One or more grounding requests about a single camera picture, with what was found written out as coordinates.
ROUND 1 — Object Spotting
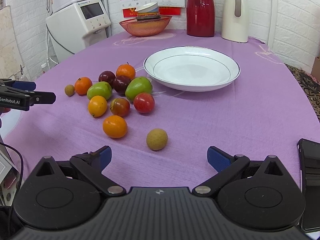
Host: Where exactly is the cream thermos jug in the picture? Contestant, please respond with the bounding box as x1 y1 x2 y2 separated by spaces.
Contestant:
221 0 249 43

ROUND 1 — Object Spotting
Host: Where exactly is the purple tablecloth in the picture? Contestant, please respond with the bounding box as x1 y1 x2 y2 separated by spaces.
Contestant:
1 30 319 189

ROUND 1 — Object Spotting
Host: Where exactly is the orange tangerine with stem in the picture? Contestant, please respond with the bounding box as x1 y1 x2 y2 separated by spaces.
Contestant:
116 62 136 80

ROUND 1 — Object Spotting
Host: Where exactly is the yellow-orange kumquat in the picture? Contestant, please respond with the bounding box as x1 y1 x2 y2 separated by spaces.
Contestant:
88 95 107 118

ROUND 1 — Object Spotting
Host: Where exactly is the small brown longan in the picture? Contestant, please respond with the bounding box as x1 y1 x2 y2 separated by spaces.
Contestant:
65 85 75 97

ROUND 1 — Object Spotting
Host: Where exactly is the dark red plum front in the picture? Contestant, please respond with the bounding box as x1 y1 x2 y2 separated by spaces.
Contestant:
113 75 131 95

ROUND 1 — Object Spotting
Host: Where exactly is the white porcelain plate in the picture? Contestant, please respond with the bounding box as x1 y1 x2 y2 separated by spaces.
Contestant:
143 46 241 92

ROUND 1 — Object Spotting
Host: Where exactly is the white water dispenser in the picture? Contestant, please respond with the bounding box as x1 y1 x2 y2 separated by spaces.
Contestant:
46 0 111 63

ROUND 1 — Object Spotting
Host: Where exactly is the red tomato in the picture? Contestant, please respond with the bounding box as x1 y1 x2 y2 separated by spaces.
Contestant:
133 93 155 114

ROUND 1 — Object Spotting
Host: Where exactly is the black phone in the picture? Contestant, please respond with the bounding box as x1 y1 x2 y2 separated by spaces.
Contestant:
297 139 320 232

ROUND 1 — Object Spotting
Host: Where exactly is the red thermos jug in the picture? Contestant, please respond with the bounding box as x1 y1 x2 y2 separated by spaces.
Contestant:
187 0 215 37

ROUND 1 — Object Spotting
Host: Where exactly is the green jujube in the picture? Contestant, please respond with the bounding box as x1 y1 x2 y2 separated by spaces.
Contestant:
87 81 112 100
125 76 153 101

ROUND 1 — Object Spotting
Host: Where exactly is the dark red plum back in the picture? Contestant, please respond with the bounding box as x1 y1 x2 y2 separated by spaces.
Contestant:
98 70 116 87

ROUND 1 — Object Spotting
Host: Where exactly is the orange glass bowl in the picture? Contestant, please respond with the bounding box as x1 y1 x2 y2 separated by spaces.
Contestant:
119 15 172 37

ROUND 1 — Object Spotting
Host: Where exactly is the orange kumquat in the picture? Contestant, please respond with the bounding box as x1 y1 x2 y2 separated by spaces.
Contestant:
103 115 127 139

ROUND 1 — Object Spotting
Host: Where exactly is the dark red plum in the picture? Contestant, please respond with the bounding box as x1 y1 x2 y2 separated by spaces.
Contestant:
98 70 116 87
113 75 131 95

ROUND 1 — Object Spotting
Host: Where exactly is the red-green tomato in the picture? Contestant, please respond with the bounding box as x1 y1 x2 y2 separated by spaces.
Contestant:
110 98 130 117

